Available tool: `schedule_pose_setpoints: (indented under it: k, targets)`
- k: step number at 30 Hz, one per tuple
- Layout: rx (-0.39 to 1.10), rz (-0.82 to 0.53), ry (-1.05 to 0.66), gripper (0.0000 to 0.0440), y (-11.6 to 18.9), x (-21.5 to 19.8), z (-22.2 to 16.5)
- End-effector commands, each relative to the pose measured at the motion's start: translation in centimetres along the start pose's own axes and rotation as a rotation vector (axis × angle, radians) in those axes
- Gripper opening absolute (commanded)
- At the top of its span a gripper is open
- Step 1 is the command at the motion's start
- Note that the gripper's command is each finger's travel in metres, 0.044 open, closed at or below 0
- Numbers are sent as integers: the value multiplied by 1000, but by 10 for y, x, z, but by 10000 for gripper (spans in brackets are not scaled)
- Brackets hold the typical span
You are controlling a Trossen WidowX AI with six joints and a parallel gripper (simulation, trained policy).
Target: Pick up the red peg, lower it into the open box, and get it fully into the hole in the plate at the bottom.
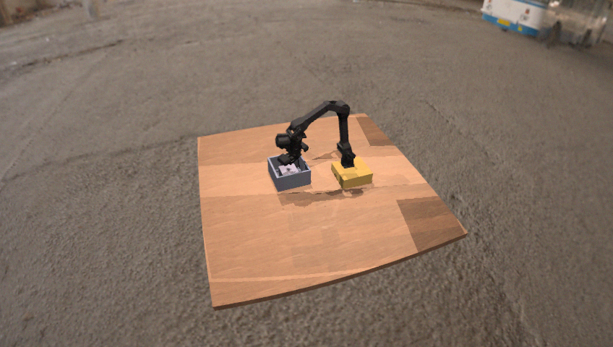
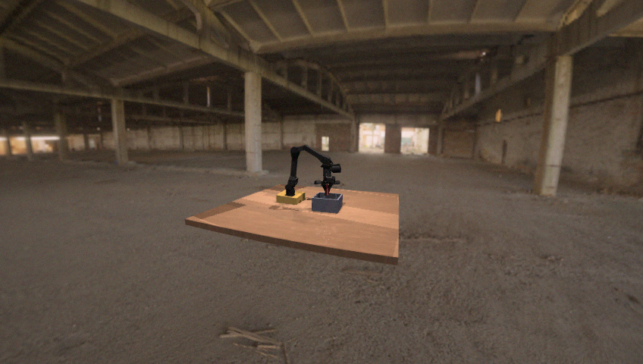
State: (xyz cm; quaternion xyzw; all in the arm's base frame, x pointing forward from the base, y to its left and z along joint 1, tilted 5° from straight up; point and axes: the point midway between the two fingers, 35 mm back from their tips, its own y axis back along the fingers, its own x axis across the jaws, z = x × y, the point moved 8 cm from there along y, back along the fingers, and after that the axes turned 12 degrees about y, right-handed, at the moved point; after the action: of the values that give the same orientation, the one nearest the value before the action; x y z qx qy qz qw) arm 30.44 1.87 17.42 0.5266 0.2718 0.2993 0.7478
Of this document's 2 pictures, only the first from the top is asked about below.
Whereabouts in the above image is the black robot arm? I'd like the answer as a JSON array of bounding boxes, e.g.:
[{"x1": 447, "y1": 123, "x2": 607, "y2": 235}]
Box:
[{"x1": 275, "y1": 100, "x2": 356, "y2": 168}]

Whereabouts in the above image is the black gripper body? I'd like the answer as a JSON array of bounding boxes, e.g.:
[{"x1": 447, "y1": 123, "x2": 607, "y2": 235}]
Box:
[{"x1": 277, "y1": 141, "x2": 309, "y2": 166}]

